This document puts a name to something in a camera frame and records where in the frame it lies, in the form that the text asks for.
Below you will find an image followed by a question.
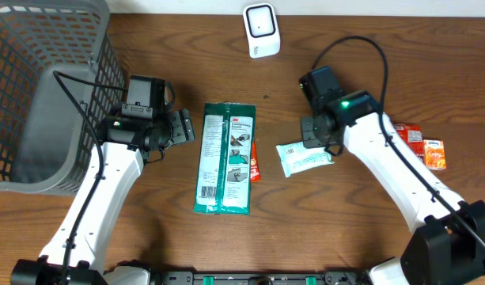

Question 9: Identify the light green wipes pack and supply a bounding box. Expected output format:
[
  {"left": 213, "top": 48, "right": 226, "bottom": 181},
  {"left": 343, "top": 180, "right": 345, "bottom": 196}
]
[{"left": 276, "top": 142, "right": 334, "bottom": 177}]

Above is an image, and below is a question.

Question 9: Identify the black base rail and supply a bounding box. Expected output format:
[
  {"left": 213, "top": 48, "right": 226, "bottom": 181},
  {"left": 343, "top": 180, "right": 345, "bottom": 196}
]
[{"left": 103, "top": 270, "right": 372, "bottom": 285}]

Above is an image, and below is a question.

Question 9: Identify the green 3M gloves package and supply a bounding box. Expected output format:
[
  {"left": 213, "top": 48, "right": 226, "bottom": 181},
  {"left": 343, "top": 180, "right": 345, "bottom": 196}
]
[{"left": 193, "top": 102, "right": 256, "bottom": 215}]

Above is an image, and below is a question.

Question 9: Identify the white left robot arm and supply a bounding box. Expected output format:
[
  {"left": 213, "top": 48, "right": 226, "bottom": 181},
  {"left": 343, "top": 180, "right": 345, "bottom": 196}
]
[{"left": 10, "top": 109, "right": 195, "bottom": 285}]

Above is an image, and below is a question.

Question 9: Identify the small orange tissue box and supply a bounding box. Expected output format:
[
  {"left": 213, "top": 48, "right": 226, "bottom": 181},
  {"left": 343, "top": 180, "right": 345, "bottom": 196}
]
[{"left": 423, "top": 139, "right": 447, "bottom": 170}]

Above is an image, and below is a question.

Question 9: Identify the white barcode scanner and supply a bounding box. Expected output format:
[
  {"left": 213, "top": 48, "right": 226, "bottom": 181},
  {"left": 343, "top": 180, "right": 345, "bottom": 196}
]
[{"left": 242, "top": 2, "right": 281, "bottom": 59}]

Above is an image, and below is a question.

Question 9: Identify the large orange snack bag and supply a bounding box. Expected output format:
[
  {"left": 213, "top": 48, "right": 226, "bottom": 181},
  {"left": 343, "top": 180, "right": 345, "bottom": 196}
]
[{"left": 394, "top": 123, "right": 425, "bottom": 162}]

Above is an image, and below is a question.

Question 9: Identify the grey plastic mesh basket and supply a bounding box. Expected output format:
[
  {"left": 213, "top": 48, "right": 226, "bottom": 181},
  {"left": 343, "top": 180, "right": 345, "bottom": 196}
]
[{"left": 0, "top": 0, "right": 125, "bottom": 196}]

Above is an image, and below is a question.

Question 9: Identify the thin orange sachet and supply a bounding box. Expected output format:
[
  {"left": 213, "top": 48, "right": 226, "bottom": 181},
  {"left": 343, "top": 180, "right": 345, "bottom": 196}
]
[{"left": 250, "top": 142, "right": 261, "bottom": 182}]

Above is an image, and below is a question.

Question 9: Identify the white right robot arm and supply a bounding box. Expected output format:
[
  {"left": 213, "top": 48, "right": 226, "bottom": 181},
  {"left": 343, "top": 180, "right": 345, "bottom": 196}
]
[{"left": 301, "top": 89, "right": 485, "bottom": 284}]

